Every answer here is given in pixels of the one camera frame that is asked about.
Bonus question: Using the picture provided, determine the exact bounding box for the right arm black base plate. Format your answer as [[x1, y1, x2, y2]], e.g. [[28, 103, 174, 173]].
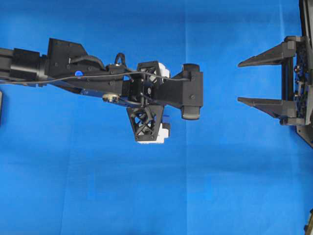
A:
[[296, 125, 313, 148]]

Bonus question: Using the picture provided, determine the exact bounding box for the blue table cloth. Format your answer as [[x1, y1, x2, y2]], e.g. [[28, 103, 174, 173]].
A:
[[0, 0, 313, 235]]

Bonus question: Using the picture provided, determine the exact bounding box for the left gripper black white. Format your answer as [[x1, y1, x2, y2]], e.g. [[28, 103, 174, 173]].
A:
[[124, 61, 171, 144]]

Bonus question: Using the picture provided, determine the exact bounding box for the blue block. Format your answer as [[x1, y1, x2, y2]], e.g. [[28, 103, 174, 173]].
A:
[[162, 115, 170, 123]]

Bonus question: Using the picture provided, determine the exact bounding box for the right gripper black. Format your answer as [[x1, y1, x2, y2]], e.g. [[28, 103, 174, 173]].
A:
[[238, 36, 313, 125]]

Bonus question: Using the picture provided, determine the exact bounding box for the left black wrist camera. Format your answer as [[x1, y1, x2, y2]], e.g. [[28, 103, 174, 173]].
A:
[[155, 64, 203, 120]]

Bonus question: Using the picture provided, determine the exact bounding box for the black aluminium frame post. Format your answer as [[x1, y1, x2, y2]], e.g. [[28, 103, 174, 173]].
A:
[[299, 0, 313, 47]]

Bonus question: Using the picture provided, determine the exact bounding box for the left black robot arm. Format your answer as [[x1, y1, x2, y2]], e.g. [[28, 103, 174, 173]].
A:
[[0, 39, 171, 144]]

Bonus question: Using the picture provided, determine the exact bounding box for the dark object bottom right edge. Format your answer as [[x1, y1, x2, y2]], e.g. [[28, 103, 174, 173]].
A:
[[304, 209, 313, 235]]

